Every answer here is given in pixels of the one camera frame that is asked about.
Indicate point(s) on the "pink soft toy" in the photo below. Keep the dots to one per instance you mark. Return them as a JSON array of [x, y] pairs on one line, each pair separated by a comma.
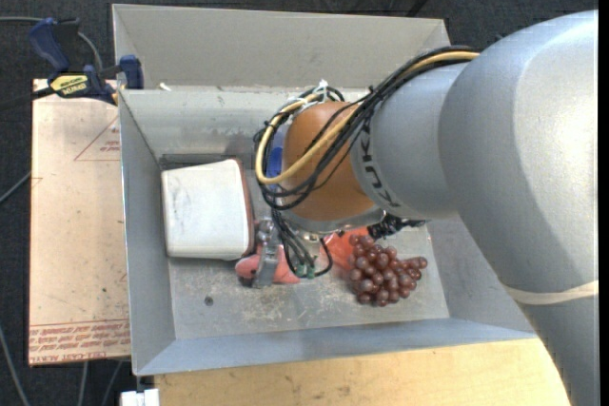
[[245, 270]]

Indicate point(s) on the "grey metal bin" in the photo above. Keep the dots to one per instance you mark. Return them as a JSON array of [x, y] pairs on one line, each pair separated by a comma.
[[266, 314]]

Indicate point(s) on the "orange-red toy food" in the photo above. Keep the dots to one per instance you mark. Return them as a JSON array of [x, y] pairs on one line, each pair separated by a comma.
[[340, 249]]

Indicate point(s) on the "white plastic box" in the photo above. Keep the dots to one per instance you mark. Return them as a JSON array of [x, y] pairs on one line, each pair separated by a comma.
[[204, 209]]

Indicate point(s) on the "dark red grape bunch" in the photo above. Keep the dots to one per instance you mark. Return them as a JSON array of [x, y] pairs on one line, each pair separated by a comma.
[[380, 273]]

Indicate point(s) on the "brown cardboard board, red print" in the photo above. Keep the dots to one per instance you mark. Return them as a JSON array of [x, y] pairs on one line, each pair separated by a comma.
[[76, 214]]

